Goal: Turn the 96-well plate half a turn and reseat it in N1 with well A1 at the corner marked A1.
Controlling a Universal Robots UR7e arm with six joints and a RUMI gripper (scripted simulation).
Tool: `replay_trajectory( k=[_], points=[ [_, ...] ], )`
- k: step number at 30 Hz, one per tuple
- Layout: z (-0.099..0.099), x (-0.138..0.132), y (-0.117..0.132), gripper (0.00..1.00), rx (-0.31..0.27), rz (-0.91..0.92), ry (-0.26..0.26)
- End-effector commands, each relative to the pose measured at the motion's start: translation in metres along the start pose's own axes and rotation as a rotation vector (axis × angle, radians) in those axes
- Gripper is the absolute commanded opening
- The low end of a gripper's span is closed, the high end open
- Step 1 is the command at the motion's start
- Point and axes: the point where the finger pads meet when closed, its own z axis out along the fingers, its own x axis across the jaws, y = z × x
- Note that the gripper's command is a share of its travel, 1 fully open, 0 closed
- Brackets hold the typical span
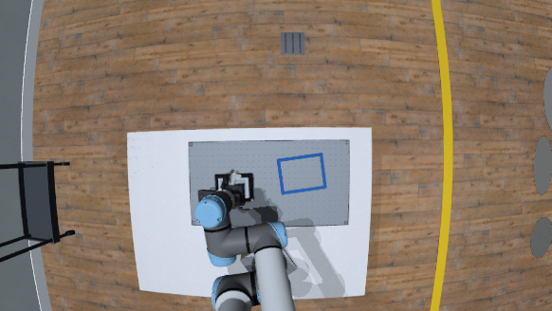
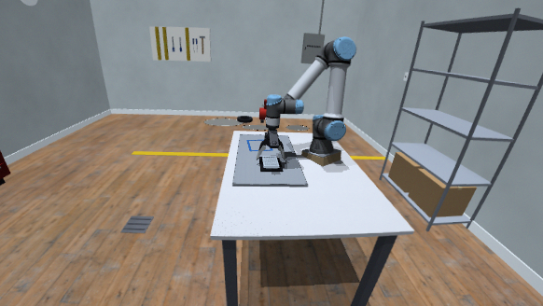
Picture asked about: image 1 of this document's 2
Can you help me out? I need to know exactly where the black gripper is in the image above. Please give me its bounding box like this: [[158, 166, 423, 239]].
[[220, 169, 246, 210]]

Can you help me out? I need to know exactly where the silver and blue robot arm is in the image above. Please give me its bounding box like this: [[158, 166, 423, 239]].
[[194, 188, 296, 311]]

